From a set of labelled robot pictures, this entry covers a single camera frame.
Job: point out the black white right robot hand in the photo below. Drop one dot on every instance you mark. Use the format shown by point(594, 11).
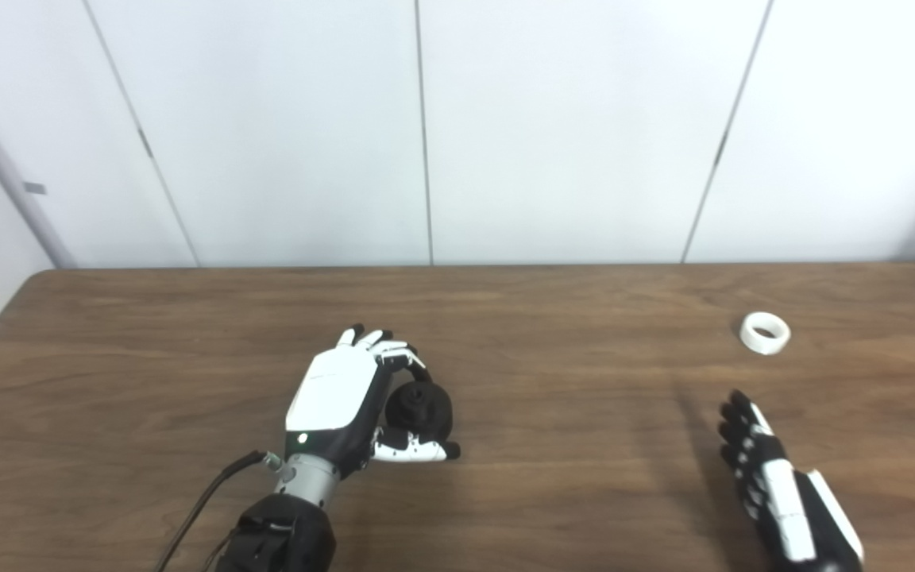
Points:
point(783, 508)

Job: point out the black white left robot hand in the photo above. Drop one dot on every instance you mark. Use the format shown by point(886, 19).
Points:
point(334, 389)

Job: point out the round black plastic part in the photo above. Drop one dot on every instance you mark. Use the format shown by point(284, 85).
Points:
point(426, 409)

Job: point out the small grey wall tag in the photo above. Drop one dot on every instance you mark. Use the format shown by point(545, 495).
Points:
point(35, 188)

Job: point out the grey wall corner trim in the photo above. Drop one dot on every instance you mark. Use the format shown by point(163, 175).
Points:
point(13, 175)

